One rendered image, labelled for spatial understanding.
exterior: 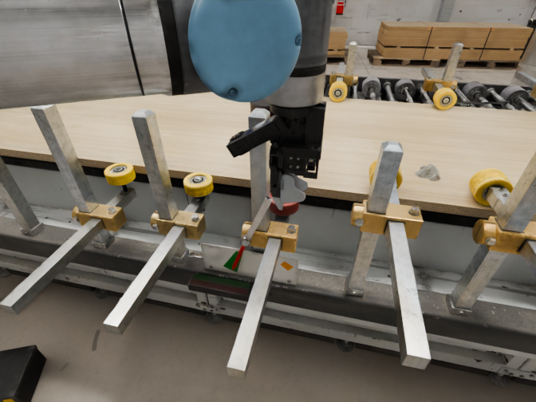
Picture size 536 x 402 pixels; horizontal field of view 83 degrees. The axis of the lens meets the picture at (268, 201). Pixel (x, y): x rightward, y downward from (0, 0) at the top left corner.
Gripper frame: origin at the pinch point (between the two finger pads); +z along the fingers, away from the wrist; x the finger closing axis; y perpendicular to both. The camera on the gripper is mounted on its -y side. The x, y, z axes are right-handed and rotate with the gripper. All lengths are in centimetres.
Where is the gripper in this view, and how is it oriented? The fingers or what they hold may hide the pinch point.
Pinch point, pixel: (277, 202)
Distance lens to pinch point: 58.6
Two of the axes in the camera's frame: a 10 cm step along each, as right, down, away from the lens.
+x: 2.2, -5.8, 7.8
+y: 9.8, 1.3, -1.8
